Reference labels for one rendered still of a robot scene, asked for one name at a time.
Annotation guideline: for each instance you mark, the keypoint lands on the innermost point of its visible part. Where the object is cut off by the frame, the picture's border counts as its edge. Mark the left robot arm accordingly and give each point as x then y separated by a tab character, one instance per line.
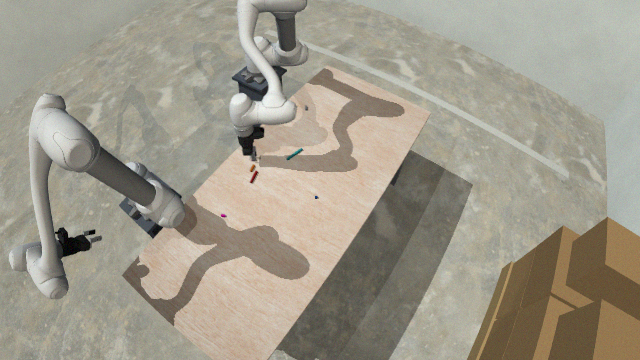
274	109

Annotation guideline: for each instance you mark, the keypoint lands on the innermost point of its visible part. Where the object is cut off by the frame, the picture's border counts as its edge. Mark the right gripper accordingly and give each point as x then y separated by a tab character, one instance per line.
69	246

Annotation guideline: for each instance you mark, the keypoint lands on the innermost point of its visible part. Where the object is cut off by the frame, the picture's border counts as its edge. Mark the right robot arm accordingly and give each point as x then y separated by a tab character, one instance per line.
68	143

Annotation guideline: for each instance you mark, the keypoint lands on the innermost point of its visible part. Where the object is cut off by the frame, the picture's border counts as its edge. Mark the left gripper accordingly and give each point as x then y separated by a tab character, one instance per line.
248	135

